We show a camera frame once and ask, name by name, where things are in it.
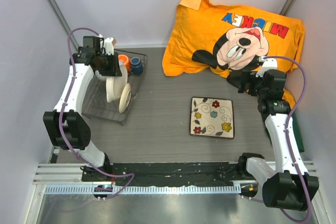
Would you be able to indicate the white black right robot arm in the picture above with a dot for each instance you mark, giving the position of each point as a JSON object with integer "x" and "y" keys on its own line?
{"x": 288, "y": 185}

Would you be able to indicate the orange Mickey pillow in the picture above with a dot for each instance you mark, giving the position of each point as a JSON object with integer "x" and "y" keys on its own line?
{"x": 230, "y": 39}

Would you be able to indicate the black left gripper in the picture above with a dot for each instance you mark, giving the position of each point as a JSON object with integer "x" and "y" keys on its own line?
{"x": 114, "y": 70}

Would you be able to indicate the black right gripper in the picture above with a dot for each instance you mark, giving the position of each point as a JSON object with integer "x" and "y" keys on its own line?
{"x": 249, "y": 77}

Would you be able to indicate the small cream plate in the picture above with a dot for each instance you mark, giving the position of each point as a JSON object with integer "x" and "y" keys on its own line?
{"x": 125, "y": 98}

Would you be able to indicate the orange mug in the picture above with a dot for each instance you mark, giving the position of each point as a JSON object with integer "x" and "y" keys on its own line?
{"x": 126, "y": 60}

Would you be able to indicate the white slotted cable duct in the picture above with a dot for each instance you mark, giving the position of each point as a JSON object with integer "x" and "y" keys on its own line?
{"x": 69, "y": 189}

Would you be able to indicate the black wire dish rack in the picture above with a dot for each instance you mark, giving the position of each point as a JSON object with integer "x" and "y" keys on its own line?
{"x": 95, "y": 104}

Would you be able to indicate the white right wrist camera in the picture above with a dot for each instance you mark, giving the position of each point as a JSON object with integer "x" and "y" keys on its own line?
{"x": 266, "y": 64}

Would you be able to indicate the large white oval dish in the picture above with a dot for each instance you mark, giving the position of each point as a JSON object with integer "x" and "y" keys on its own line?
{"x": 115, "y": 85}

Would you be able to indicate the square floral plate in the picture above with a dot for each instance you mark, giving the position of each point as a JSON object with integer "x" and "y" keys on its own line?
{"x": 212, "y": 117}

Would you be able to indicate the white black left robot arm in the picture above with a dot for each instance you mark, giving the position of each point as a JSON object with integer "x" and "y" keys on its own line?
{"x": 65, "y": 125}

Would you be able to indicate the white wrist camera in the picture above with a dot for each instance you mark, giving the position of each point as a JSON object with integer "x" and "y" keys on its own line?
{"x": 107, "y": 45}
{"x": 266, "y": 64}

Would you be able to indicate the white ribbed bowl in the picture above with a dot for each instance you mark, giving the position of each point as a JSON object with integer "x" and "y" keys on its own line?
{"x": 100, "y": 77}

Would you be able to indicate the blue mug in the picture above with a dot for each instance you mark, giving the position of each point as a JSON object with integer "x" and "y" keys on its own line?
{"x": 136, "y": 66}

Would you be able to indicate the aluminium frame rail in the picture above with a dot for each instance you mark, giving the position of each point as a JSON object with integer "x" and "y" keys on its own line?
{"x": 58, "y": 173}

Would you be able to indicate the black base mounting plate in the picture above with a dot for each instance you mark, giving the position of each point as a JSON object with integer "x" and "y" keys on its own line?
{"x": 205, "y": 174}

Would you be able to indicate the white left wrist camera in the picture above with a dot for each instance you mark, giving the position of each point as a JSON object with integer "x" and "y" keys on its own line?
{"x": 107, "y": 45}

